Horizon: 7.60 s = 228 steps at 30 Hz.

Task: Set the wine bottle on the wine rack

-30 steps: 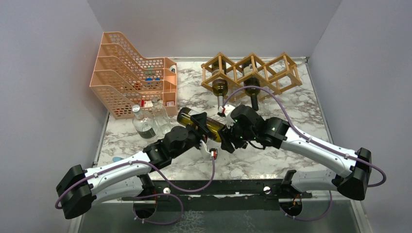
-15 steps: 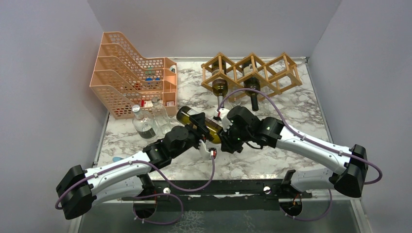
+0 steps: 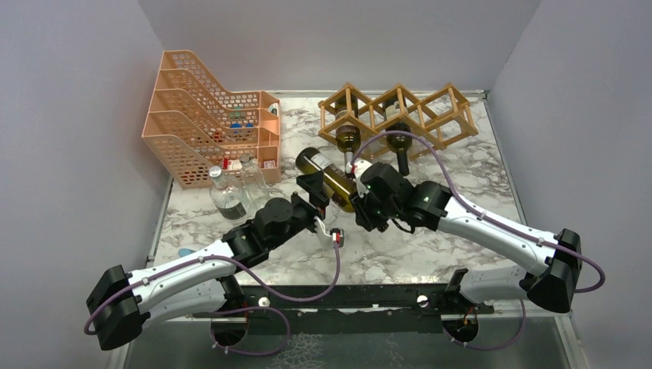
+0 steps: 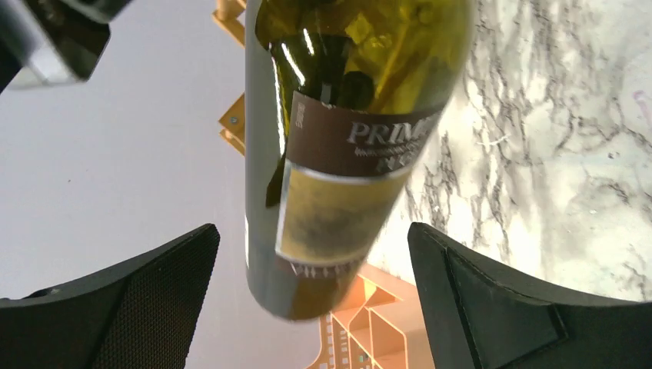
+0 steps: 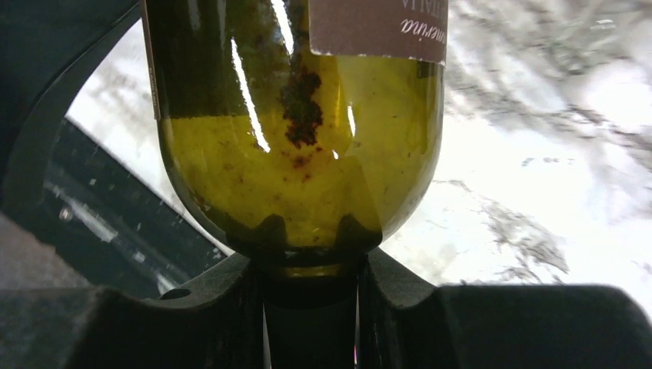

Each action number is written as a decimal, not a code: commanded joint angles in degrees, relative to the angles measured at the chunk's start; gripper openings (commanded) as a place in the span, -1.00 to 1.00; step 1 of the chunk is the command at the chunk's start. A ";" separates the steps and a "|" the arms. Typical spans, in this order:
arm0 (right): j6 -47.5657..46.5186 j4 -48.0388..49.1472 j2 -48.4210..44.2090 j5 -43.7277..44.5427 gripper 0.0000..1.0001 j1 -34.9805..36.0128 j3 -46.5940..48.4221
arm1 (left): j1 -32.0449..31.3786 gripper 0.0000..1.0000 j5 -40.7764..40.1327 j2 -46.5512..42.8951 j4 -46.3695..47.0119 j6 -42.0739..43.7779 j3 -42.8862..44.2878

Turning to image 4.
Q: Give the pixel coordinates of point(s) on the green wine bottle front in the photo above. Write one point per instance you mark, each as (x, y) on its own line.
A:
(341, 98)

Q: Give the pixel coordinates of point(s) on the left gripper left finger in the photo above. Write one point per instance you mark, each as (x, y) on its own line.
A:
(139, 313)

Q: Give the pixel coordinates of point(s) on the orange plastic file organizer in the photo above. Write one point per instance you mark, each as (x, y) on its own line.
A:
(378, 325)

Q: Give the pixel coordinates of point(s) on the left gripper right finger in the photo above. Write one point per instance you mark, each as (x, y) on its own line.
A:
(480, 313)

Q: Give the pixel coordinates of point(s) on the wooden wine rack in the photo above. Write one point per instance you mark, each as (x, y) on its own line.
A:
(233, 120)

